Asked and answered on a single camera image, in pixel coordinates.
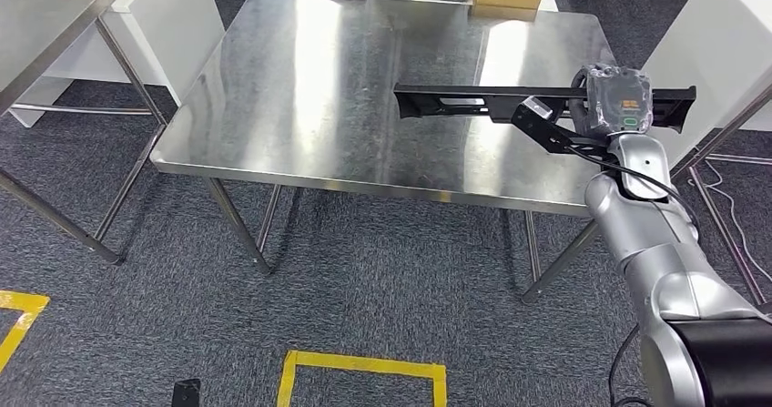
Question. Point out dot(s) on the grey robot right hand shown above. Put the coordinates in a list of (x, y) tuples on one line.
[(618, 99)]

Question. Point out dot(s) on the long black plastic part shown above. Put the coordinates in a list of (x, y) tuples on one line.
[(458, 104)]

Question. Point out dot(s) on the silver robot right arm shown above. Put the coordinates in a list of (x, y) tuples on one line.
[(657, 253)]

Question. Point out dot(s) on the stainless steel workbench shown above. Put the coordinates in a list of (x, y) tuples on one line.
[(332, 90)]

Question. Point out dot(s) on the white cabinet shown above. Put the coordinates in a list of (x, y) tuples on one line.
[(712, 36), (169, 30)]

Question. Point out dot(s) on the yellow floor tape square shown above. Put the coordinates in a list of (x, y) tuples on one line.
[(21, 326), (362, 363)]

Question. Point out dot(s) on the stainless steel table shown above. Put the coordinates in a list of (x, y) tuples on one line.
[(36, 24)]

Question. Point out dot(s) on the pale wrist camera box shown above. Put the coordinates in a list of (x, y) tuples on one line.
[(537, 107)]

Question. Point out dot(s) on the black camera bracket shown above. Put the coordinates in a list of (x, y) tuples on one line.
[(543, 133)]

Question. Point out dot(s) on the steel table frame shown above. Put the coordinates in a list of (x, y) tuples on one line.
[(725, 235)]

